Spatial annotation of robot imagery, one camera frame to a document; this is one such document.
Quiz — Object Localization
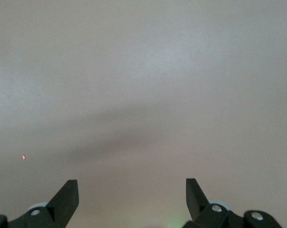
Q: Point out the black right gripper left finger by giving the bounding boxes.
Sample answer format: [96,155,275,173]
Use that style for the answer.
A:
[0,180,79,228]

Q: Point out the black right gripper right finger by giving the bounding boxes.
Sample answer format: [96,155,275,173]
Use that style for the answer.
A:
[182,178,284,228]

